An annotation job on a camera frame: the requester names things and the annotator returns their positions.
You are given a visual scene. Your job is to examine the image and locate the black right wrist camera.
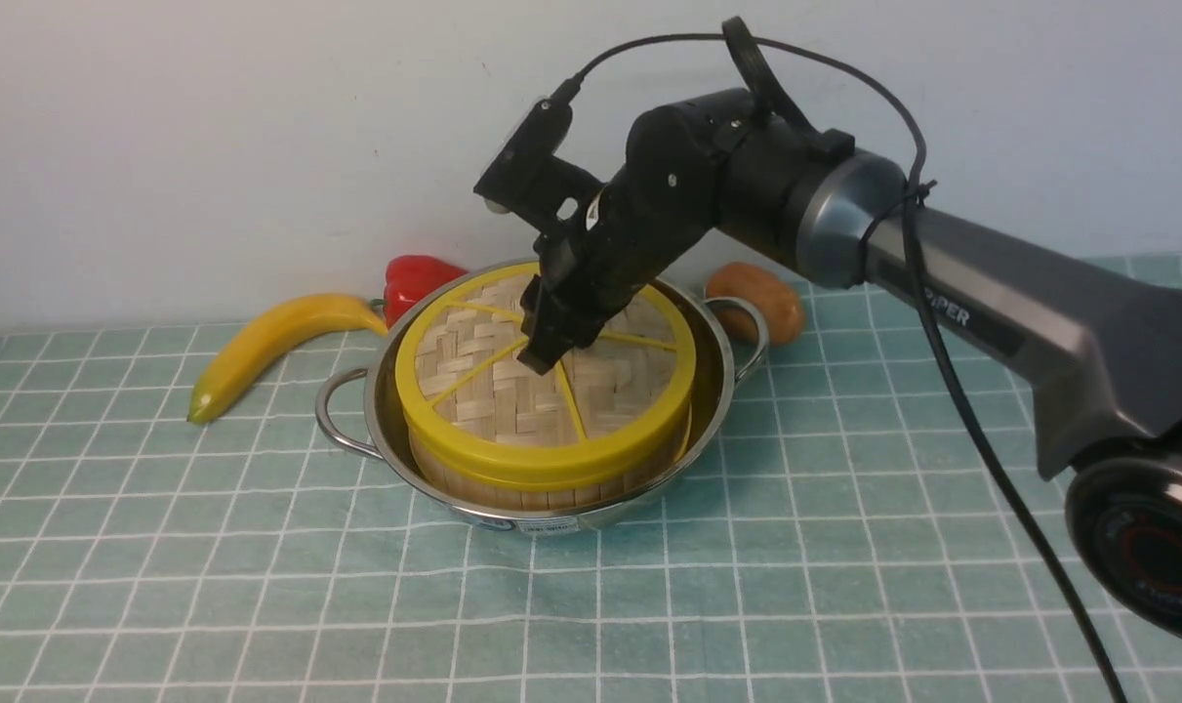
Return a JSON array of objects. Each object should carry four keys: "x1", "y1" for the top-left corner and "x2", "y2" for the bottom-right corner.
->
[{"x1": 470, "y1": 98, "x2": 604, "y2": 237}]

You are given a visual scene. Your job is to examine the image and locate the brown potato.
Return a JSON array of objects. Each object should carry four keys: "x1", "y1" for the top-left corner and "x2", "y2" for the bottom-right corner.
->
[{"x1": 704, "y1": 262, "x2": 806, "y2": 347}]

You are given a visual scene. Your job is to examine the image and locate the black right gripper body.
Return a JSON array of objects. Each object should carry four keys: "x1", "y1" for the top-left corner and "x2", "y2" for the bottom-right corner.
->
[{"x1": 537, "y1": 90, "x2": 753, "y2": 338}]

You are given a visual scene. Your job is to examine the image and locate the red bell pepper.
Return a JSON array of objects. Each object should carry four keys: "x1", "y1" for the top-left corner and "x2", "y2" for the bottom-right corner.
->
[{"x1": 382, "y1": 255, "x2": 468, "y2": 326}]

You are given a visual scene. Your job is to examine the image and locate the stainless steel pot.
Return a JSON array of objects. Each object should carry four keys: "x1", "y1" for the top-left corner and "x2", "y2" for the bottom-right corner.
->
[{"x1": 314, "y1": 260, "x2": 769, "y2": 535}]

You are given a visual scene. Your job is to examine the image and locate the yellow woven bamboo steamer lid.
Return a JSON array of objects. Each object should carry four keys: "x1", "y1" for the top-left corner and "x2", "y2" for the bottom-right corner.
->
[{"x1": 394, "y1": 260, "x2": 697, "y2": 508}]

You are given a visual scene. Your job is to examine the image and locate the green checkered tablecloth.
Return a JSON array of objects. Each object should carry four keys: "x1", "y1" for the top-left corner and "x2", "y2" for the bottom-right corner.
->
[{"x1": 0, "y1": 250, "x2": 1182, "y2": 703}]

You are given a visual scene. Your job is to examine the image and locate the yellow rimmed bamboo steamer basket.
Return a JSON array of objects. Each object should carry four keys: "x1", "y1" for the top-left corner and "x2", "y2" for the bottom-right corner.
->
[{"x1": 409, "y1": 393, "x2": 691, "y2": 510}]

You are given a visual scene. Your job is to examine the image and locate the black right camera cable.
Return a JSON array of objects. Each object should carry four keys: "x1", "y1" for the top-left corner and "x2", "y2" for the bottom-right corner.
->
[{"x1": 548, "y1": 17, "x2": 1134, "y2": 703}]

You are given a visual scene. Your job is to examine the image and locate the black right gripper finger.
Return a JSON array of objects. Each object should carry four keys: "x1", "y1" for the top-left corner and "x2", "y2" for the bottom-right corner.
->
[
  {"x1": 518, "y1": 275, "x2": 556, "y2": 377},
  {"x1": 543, "y1": 317, "x2": 608, "y2": 375}
]

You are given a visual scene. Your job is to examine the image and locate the yellow banana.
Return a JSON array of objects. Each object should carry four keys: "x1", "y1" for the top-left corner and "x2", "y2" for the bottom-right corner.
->
[{"x1": 186, "y1": 294, "x2": 388, "y2": 427}]

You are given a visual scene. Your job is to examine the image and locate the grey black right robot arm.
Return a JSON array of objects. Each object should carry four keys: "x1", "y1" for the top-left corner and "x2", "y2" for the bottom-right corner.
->
[{"x1": 478, "y1": 89, "x2": 1182, "y2": 638}]

